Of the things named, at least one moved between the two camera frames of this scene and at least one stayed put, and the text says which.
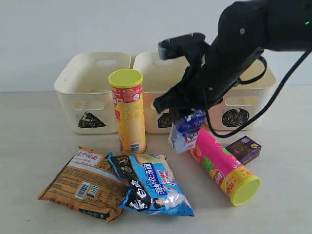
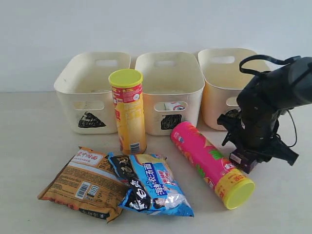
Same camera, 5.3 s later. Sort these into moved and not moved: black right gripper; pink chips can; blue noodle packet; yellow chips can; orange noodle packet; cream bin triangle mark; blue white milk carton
Moved: pink chips can; black right gripper; blue white milk carton
Not moved: orange noodle packet; cream bin triangle mark; blue noodle packet; yellow chips can
